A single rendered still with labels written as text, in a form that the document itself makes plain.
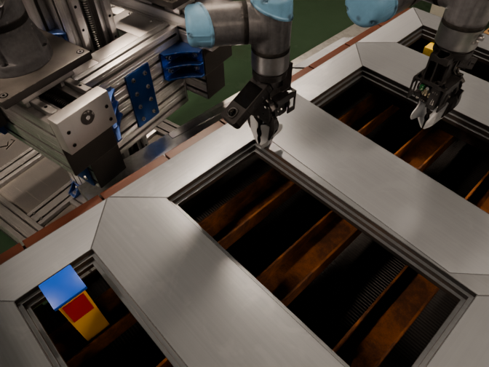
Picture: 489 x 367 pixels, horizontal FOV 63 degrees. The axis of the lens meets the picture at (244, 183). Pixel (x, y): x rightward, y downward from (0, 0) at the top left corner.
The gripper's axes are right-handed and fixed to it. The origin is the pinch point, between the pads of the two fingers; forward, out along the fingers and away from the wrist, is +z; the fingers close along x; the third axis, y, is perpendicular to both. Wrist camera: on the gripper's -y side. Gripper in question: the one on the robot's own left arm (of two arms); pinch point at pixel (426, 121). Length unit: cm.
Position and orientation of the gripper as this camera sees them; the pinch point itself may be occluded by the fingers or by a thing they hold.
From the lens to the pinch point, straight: 100.7
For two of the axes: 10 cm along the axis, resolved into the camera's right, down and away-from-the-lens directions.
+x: 6.8, 5.4, -5.0
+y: -7.4, 5.2, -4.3
